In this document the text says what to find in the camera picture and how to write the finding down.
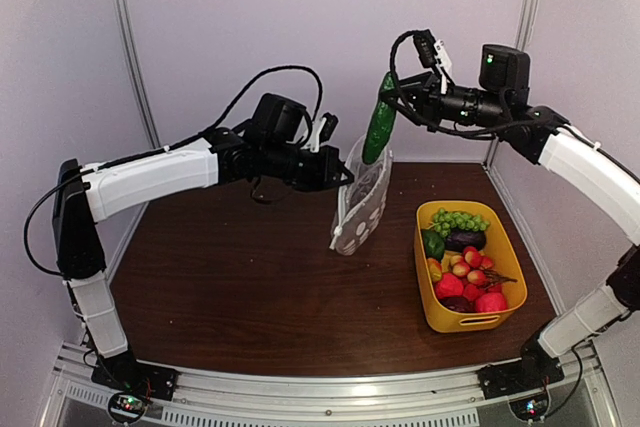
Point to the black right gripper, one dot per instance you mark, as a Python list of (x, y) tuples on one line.
[(424, 95)]

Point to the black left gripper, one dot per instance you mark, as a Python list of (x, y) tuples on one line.
[(324, 177)]

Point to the green toy cucumber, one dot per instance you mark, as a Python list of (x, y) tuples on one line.
[(381, 124)]

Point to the clear polka dot zip bag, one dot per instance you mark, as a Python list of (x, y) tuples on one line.
[(361, 204)]

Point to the green toy pepper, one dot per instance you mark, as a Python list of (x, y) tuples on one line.
[(433, 244)]

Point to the purple toy eggplant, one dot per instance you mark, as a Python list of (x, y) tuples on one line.
[(458, 240)]

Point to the red toy strawberry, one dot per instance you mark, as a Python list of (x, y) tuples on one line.
[(448, 286)]

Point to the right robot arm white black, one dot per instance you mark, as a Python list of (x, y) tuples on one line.
[(498, 109)]

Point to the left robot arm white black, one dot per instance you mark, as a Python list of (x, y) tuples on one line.
[(279, 141)]

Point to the green toy grapes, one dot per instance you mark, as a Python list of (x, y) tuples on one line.
[(444, 222)]

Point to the dark red toy beet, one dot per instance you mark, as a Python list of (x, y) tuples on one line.
[(458, 304)]

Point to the yellow plastic basket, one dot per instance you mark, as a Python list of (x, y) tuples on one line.
[(498, 247)]

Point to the pink toy fruit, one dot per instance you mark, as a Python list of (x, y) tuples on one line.
[(491, 302)]

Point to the right circuit board with leds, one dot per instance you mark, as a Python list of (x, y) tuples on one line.
[(529, 409)]

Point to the circuit board with leds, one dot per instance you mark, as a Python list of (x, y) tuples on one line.
[(529, 409), (124, 407)]

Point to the left circuit board with leds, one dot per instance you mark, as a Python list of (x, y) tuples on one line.
[(124, 407)]

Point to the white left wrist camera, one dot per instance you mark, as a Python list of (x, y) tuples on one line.
[(321, 132)]

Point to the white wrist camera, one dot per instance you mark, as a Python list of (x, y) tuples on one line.
[(321, 132), (432, 54)]

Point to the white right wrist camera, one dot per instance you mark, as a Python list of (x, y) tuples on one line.
[(432, 54)]

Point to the front aluminium rail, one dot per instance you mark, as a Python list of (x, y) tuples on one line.
[(450, 397)]

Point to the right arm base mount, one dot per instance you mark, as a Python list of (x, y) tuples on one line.
[(519, 376)]

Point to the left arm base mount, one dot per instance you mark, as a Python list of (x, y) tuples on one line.
[(126, 374)]

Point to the left aluminium frame post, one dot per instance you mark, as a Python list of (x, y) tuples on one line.
[(124, 22)]

